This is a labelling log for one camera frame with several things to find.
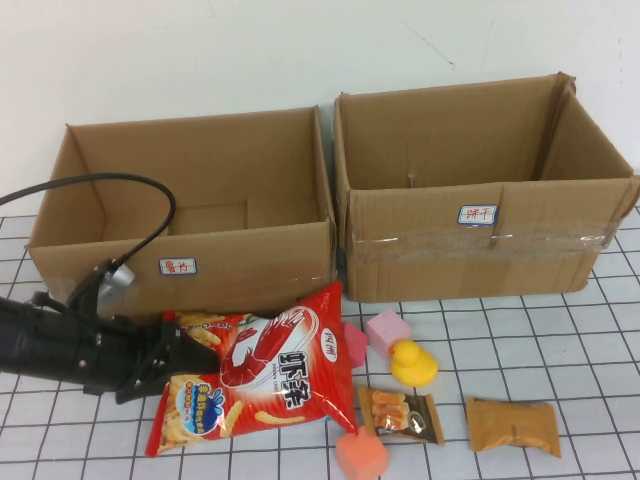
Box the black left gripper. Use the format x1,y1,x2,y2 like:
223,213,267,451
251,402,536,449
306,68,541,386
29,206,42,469
69,312,221,405

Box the red shrimp chips bag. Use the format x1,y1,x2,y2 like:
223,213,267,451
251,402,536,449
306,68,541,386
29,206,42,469
144,280,361,457

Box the dark brown biscuit packet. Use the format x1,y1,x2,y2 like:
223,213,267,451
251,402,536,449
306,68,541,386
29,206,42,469
356,386,446,446

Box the plain orange-brown snack packet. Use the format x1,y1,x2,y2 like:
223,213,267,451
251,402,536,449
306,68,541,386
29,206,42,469
465,396,562,459

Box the white blue-bordered paper label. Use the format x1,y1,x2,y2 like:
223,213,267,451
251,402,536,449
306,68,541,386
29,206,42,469
158,257,198,277
457,203,500,229

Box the cardboard box with F2 print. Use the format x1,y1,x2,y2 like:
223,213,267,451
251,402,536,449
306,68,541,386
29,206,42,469
25,107,337,321

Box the magenta foam cube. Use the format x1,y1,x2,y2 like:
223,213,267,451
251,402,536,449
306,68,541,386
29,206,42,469
341,320,370,370

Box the orange foam cube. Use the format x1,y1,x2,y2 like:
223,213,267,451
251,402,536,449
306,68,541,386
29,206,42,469
334,428,390,479

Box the light pink foam cube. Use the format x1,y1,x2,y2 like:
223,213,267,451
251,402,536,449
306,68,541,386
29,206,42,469
364,308,411,359

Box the yellow rubber duck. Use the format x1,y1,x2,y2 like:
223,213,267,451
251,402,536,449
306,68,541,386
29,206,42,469
389,340,440,387

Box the cardboard box with clear tape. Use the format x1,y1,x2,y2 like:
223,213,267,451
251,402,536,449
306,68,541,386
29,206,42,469
332,72,640,305

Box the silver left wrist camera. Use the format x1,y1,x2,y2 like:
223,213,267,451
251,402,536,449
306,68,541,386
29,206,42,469
67,259,137,319

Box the black left camera cable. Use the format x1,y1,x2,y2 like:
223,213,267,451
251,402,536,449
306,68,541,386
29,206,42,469
0,172,177,266

